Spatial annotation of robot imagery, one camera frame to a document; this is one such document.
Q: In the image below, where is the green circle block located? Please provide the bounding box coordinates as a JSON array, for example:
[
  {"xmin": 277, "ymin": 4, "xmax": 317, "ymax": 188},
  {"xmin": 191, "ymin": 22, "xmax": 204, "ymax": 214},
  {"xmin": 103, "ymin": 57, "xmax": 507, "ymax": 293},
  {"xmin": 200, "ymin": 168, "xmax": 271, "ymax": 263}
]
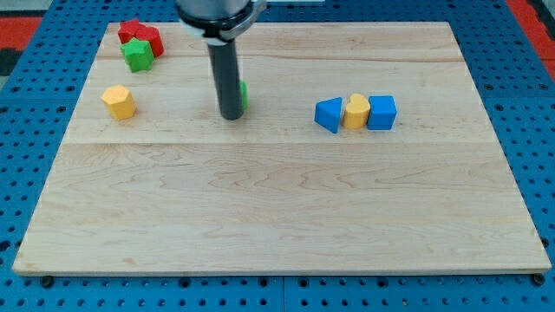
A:
[{"xmin": 240, "ymin": 81, "xmax": 249, "ymax": 110}]

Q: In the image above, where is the grey robot arm flange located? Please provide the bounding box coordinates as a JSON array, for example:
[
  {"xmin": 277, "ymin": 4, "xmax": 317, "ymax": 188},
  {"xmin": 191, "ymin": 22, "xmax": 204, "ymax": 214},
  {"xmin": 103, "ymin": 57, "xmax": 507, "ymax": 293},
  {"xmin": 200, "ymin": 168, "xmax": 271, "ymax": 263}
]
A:
[{"xmin": 174, "ymin": 0, "xmax": 267, "ymax": 46}]

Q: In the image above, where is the light wooden board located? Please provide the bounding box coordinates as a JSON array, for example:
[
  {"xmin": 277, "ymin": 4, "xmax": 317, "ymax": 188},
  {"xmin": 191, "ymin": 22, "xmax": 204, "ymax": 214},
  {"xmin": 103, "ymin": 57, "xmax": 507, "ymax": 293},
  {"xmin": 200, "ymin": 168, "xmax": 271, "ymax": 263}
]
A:
[{"xmin": 13, "ymin": 22, "xmax": 551, "ymax": 276}]

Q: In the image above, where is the blue triangle block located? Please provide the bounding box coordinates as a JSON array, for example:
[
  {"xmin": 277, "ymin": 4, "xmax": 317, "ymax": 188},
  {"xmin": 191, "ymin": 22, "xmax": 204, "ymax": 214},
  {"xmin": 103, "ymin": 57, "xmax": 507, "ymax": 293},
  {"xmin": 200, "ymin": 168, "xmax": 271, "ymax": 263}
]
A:
[{"xmin": 314, "ymin": 97, "xmax": 343, "ymax": 133}]

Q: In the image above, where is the yellow heart block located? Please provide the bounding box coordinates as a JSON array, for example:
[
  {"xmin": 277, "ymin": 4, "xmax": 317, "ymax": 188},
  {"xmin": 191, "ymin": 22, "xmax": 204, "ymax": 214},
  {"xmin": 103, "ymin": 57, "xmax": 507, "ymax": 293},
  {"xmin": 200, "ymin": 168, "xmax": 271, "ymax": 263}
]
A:
[{"xmin": 343, "ymin": 94, "xmax": 371, "ymax": 129}]

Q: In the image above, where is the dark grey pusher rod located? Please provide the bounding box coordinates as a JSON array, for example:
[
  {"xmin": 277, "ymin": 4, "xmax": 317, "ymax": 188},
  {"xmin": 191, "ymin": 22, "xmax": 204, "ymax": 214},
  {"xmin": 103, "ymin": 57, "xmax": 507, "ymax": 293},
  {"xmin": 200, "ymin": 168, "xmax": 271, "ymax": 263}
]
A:
[{"xmin": 208, "ymin": 40, "xmax": 244, "ymax": 120}]

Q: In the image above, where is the blue cube block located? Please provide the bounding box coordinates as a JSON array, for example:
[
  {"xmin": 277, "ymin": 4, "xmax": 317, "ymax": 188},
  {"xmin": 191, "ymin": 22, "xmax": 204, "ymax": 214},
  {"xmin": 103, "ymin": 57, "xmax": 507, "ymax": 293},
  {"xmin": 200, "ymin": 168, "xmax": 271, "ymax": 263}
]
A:
[{"xmin": 367, "ymin": 95, "xmax": 397, "ymax": 130}]

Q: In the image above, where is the yellow hexagon block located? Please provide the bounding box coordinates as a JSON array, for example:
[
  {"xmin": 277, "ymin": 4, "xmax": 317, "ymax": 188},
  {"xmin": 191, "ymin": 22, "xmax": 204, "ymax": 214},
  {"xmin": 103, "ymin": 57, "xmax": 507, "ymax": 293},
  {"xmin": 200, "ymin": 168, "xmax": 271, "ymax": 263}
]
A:
[{"xmin": 101, "ymin": 85, "xmax": 137, "ymax": 120}]

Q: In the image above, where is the green star block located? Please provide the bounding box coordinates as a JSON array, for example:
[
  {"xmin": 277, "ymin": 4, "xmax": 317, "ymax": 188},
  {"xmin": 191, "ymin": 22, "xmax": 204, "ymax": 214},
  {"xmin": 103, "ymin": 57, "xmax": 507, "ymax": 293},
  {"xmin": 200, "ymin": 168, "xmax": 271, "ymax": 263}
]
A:
[{"xmin": 120, "ymin": 38, "xmax": 154, "ymax": 73}]

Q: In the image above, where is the red cylinder block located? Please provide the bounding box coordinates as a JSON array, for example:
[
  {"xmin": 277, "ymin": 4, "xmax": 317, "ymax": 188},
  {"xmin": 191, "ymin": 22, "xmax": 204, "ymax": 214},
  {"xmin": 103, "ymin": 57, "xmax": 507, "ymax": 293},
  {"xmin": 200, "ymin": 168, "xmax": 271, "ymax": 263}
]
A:
[{"xmin": 135, "ymin": 26, "xmax": 165, "ymax": 58}]

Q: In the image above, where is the red star block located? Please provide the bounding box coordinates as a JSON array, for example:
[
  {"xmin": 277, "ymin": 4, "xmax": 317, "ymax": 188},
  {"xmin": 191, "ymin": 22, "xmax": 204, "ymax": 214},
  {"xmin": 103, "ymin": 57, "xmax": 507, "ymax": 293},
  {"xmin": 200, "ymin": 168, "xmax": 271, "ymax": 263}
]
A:
[{"xmin": 117, "ymin": 18, "xmax": 146, "ymax": 44}]

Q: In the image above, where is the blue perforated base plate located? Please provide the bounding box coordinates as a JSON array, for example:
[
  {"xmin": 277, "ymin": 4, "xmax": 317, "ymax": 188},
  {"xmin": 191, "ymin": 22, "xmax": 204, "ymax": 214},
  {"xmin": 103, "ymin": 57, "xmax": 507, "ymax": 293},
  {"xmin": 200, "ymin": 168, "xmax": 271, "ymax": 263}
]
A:
[{"xmin": 1, "ymin": 0, "xmax": 554, "ymax": 311}]

